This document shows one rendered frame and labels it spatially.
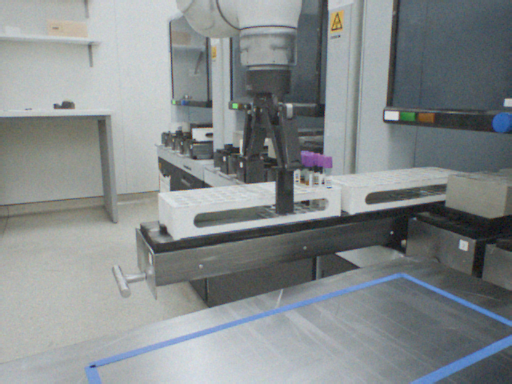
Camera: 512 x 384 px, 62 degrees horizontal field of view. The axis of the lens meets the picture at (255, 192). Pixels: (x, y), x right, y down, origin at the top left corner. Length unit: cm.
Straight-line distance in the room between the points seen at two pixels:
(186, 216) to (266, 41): 28
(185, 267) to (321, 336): 30
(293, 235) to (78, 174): 360
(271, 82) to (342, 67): 45
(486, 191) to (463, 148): 36
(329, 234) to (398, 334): 35
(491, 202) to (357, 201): 21
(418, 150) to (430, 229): 29
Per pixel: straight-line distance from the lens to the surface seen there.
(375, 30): 102
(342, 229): 75
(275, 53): 67
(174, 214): 63
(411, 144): 102
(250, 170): 76
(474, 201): 82
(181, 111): 253
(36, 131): 415
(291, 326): 40
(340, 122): 110
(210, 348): 37
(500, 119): 76
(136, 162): 424
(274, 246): 68
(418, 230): 80
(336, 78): 112
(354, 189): 76
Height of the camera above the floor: 102
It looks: 13 degrees down
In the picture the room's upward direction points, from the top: straight up
